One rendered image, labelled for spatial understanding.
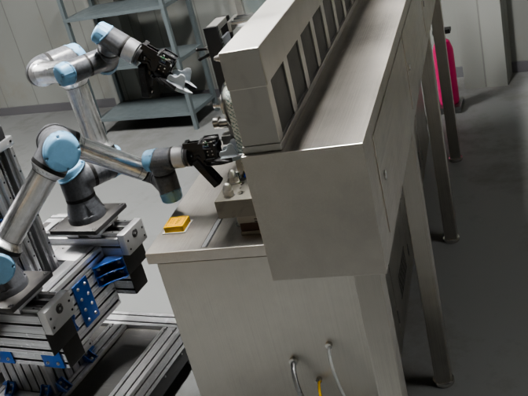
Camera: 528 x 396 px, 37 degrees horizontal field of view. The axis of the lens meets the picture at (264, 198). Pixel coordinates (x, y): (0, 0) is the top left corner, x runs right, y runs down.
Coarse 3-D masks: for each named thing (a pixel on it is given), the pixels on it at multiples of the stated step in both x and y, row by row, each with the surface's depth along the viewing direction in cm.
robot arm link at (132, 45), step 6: (126, 42) 247; (132, 42) 247; (138, 42) 248; (126, 48) 247; (132, 48) 247; (138, 48) 248; (120, 54) 248; (126, 54) 247; (132, 54) 247; (126, 60) 249; (132, 60) 249
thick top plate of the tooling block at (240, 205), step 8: (240, 184) 250; (240, 192) 244; (248, 192) 242; (216, 200) 242; (224, 200) 240; (232, 200) 239; (240, 200) 239; (248, 200) 238; (216, 208) 242; (224, 208) 241; (232, 208) 241; (240, 208) 240; (248, 208) 239; (224, 216) 243; (232, 216) 242; (240, 216) 241
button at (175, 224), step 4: (184, 216) 262; (188, 216) 262; (168, 220) 262; (172, 220) 261; (176, 220) 261; (180, 220) 260; (184, 220) 259; (188, 220) 261; (168, 224) 259; (172, 224) 259; (176, 224) 258; (180, 224) 257; (184, 224) 258; (188, 224) 261; (164, 228) 258; (168, 228) 258; (172, 228) 258; (176, 228) 257; (180, 228) 257; (184, 228) 257; (168, 232) 259; (172, 232) 258
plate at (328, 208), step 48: (384, 0) 249; (432, 0) 336; (336, 48) 213; (384, 48) 203; (336, 96) 178; (384, 96) 181; (288, 144) 158; (336, 144) 153; (384, 144) 174; (288, 192) 159; (336, 192) 157; (384, 192) 168; (288, 240) 165; (336, 240) 162; (384, 240) 164
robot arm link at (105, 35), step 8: (104, 24) 248; (96, 32) 247; (104, 32) 246; (112, 32) 247; (120, 32) 248; (96, 40) 248; (104, 40) 247; (112, 40) 247; (120, 40) 247; (104, 48) 249; (112, 48) 248; (120, 48) 247; (112, 56) 252
